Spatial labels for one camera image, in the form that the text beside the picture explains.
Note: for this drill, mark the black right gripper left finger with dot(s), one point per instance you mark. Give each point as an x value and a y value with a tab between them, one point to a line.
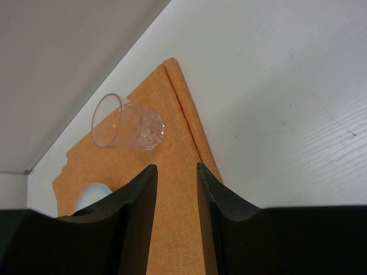
111	236

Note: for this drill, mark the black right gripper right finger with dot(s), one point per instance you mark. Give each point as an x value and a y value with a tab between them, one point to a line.
241	238

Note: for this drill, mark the white round plate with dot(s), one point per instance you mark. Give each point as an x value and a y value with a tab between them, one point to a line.
92	194

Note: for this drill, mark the orange cloth placemat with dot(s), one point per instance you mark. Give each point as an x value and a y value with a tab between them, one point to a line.
176	244

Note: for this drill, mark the clear plastic cup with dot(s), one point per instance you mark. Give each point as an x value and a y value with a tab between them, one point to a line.
118	122

